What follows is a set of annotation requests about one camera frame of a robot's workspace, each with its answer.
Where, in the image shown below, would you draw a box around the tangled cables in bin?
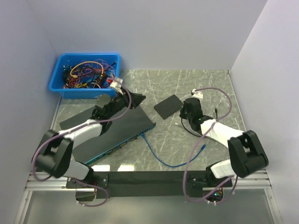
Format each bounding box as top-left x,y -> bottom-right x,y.
61,58 -> 117,89

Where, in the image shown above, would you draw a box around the small black network switch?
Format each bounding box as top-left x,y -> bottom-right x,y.
154,94 -> 183,120

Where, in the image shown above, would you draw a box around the black cable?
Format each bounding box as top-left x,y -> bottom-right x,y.
180,107 -> 219,138

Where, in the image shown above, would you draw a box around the aluminium rail frame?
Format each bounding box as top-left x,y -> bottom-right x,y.
14,95 -> 281,224

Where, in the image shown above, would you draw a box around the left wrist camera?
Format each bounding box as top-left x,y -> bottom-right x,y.
107,77 -> 123,91

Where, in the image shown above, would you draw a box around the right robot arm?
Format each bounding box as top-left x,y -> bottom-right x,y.
180,97 -> 269,186

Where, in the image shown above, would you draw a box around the blue ethernet cable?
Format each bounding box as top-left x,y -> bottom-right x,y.
140,133 -> 206,168

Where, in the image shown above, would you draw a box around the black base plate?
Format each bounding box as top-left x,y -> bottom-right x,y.
65,171 -> 234,202

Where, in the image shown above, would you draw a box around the large black network switch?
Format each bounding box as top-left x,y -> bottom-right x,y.
72,107 -> 156,165

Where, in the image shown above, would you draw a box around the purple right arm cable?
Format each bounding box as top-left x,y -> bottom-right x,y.
182,87 -> 238,203

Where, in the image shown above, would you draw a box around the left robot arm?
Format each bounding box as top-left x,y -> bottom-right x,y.
31,92 -> 146,188

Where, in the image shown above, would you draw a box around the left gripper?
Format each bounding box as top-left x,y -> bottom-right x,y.
107,87 -> 147,118

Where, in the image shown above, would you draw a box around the blue plastic bin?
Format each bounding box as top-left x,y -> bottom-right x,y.
49,53 -> 121,99

